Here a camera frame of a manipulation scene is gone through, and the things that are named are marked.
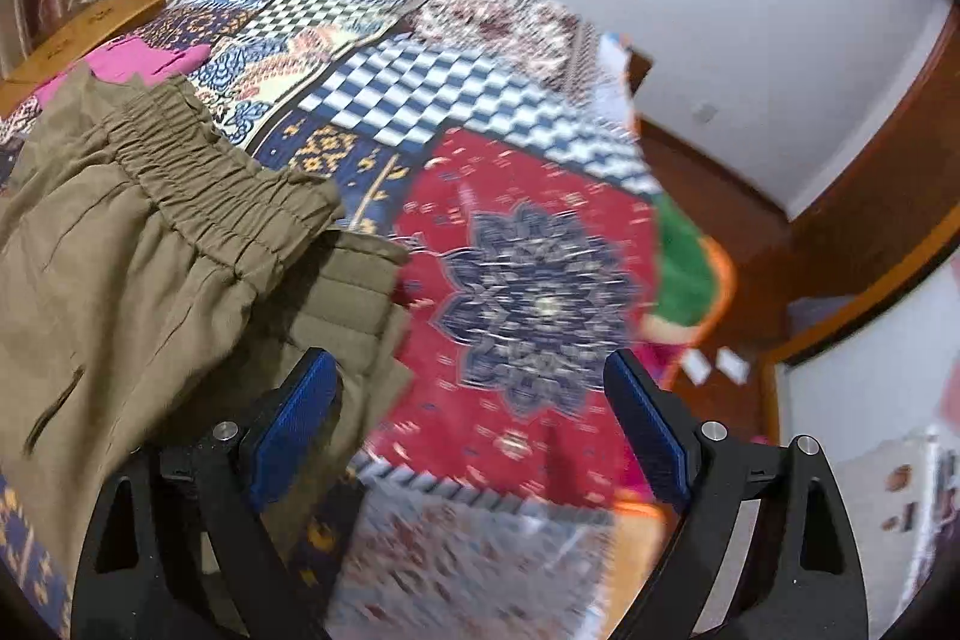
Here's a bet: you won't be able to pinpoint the brown wooden door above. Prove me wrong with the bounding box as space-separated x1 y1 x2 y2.
784 10 960 301

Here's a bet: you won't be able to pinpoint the folded pink garment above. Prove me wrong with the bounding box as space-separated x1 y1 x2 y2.
32 35 212 107

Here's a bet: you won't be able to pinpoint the green orange blanket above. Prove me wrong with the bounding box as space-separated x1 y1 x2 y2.
640 193 737 347

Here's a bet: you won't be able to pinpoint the olive green pants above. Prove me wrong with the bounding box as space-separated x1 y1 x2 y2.
2 67 412 576

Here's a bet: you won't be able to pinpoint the white paper on floor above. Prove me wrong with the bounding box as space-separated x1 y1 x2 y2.
680 349 713 386
715 346 750 386

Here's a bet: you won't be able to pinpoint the wooden headboard panel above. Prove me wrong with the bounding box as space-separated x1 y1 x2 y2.
0 0 166 117

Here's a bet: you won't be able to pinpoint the colourful patchwork bedspread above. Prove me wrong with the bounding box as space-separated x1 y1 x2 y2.
0 0 666 640

